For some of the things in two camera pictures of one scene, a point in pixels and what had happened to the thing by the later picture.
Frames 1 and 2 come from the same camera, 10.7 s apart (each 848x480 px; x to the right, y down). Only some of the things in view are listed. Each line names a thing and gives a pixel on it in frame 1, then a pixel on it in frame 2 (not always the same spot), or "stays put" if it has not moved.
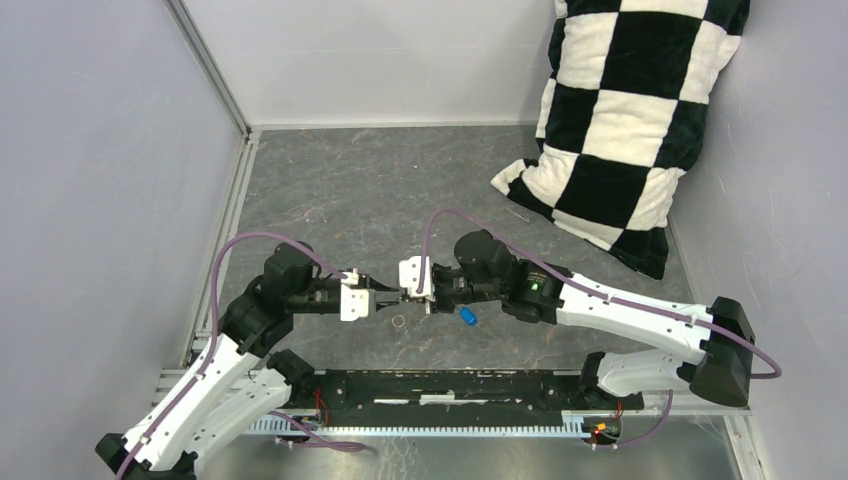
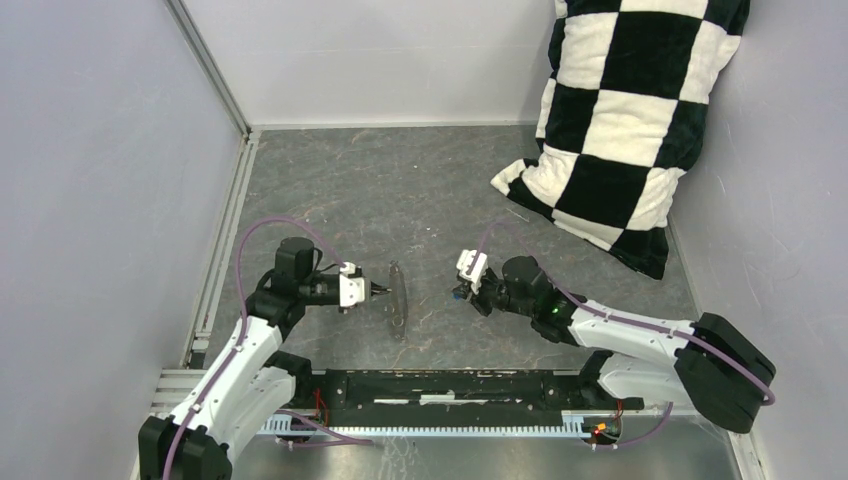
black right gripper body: [448, 290] → [489, 291]
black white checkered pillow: [627, 89] stays put
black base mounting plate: [449, 398] stays put
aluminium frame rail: [202, 315] stays put
